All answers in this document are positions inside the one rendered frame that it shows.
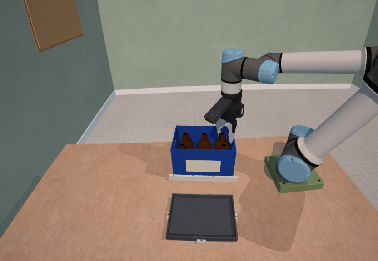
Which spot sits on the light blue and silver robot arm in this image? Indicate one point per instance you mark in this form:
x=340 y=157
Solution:
x=306 y=147

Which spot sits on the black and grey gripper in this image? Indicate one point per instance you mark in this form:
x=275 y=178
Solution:
x=233 y=112

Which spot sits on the blue plastic crate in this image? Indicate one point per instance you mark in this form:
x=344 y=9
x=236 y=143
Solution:
x=205 y=162

